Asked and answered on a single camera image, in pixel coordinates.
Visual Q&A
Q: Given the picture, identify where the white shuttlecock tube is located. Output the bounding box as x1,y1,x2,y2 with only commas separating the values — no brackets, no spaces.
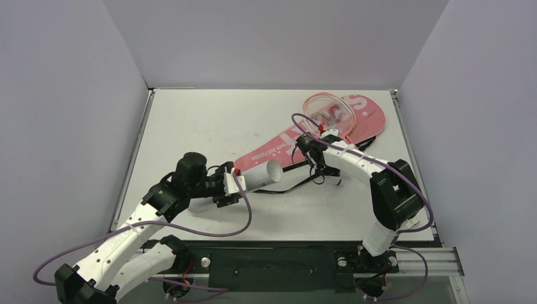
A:
191,160,284,200

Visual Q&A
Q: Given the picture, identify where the white plastic shuttlecock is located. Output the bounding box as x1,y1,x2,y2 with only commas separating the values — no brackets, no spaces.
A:
325,176,342,186

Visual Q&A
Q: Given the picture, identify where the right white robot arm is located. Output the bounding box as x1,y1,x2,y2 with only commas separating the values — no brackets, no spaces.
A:
296,132,424,272

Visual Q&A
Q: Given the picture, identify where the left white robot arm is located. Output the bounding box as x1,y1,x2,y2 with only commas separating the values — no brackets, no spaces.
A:
54,152,246,303

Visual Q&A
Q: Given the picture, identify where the pink badminton racket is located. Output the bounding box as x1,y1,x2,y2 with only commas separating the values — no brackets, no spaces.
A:
300,92,364,155

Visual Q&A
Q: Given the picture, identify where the pink racket cover bag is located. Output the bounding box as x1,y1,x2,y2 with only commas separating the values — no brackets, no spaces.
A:
234,94,386,171

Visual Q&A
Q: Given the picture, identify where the clear tube lid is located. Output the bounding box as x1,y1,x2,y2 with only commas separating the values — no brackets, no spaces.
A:
325,194,344,212

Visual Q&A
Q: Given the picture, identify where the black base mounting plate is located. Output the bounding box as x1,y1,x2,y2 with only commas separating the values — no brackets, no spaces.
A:
138,239,441,295

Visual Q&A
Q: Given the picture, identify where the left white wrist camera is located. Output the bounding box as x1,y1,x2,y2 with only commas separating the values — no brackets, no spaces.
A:
224,167,247,196

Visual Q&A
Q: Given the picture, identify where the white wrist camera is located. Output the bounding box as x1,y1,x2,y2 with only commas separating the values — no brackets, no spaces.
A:
320,129,341,141
224,167,247,196

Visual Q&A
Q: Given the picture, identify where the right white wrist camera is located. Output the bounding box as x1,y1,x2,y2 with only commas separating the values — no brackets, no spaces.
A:
320,129,341,141

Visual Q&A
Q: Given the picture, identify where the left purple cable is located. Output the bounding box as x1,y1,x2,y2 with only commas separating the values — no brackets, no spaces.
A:
32,172,253,303

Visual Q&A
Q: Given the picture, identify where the purple cable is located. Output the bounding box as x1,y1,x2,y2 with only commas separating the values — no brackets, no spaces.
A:
32,172,253,303
291,113,434,302

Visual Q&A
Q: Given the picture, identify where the black bag shoulder strap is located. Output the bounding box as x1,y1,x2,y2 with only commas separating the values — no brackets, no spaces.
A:
251,135,377,194

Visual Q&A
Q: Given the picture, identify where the aluminium frame rail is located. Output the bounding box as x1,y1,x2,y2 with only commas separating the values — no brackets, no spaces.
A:
172,243,464,278

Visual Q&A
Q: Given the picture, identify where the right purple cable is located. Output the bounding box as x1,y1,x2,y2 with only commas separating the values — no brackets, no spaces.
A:
291,113,434,302

